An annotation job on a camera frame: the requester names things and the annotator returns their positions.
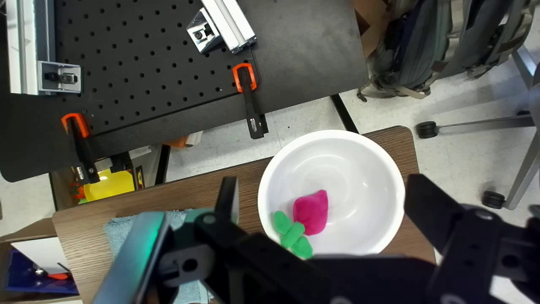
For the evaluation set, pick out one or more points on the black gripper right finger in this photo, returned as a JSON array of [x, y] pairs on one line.
[[476, 246]]

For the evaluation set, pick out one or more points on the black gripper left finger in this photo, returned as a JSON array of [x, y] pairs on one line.
[[249, 268]]

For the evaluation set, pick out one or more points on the pink and green toy radish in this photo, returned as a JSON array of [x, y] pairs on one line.
[[309, 217]]

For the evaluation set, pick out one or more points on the white plastic bowl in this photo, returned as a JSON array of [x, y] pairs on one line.
[[363, 185]]

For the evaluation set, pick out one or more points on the yellow box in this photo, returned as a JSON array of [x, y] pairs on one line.
[[110, 185]]

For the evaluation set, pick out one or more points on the brown wooden table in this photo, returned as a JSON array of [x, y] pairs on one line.
[[88, 253]]

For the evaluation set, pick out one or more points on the orange black clamp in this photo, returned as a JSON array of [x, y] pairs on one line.
[[76, 128], [245, 84]]

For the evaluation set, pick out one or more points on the dark backpack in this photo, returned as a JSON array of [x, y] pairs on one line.
[[424, 42]]

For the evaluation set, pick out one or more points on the black perforated breadboard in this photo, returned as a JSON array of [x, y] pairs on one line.
[[142, 80]]

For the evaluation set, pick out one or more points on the silver aluminium extrusion rail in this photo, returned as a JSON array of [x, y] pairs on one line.
[[220, 23], [33, 52]]

